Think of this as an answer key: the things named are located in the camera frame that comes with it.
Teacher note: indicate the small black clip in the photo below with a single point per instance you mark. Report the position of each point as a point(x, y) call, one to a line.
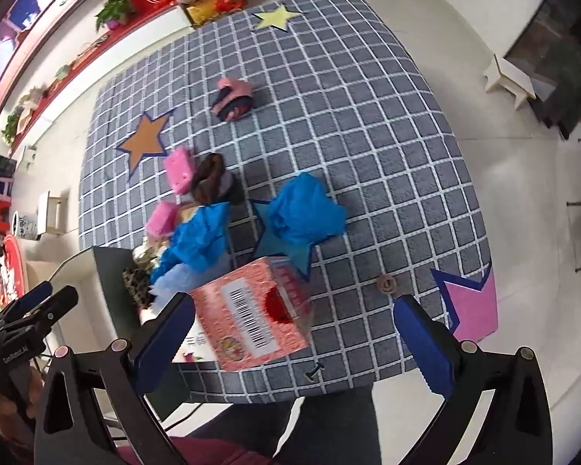
point(314, 371)

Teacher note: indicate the white low stool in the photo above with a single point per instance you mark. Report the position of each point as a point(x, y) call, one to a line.
point(48, 213)
point(511, 77)

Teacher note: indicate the white patterned pot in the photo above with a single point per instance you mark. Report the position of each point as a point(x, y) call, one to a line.
point(24, 225)

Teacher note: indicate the blue cloth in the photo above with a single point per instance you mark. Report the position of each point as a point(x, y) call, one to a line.
point(300, 210)
point(198, 242)

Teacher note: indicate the small green potted plant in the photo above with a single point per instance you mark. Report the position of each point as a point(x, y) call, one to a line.
point(12, 126)

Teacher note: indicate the wall screen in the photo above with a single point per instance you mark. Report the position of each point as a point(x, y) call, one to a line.
point(24, 29)

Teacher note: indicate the round wooden button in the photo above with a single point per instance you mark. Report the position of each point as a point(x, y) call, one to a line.
point(386, 284)

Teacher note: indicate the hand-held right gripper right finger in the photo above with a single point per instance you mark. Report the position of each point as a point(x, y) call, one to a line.
point(421, 344)

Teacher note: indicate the pink sponge block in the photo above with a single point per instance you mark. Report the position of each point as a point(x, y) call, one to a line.
point(179, 169)

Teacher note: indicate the red round tray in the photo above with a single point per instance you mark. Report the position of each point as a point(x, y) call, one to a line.
point(14, 256)

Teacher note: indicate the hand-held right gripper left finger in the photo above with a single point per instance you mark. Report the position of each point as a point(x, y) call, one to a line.
point(164, 341)

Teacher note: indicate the light blue fluffy scrunchie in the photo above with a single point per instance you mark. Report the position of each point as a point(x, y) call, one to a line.
point(170, 283)

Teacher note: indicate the dark green board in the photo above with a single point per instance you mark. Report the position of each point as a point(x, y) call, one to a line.
point(110, 290)

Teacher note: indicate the yellow and red gift box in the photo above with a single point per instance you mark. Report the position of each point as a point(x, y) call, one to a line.
point(218, 7)

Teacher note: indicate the red shelf ledge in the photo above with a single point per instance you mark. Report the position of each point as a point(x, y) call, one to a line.
point(77, 69)

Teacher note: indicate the person's dark trousers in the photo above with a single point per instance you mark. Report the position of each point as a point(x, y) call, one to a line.
point(319, 426)

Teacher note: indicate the grey checked star mat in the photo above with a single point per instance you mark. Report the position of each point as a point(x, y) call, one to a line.
point(343, 131)

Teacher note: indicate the red patterned cardboard box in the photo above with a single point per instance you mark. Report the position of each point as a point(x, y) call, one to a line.
point(256, 319)

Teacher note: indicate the beige fluffy scrunchie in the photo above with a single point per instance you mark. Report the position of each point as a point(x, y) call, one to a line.
point(187, 212)

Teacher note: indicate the pink and navy sock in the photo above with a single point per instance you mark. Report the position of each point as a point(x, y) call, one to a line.
point(232, 88)

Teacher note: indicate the dark glass cabinet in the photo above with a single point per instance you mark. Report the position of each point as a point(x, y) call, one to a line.
point(561, 48)

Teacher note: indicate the pink plastic stool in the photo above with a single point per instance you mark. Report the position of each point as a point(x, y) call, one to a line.
point(1, 188)

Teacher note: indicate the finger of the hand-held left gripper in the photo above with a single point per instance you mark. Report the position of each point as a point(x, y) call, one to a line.
point(58, 306)
point(31, 298)

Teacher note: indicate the leopard print scrunchie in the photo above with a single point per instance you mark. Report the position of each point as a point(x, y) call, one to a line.
point(136, 285)

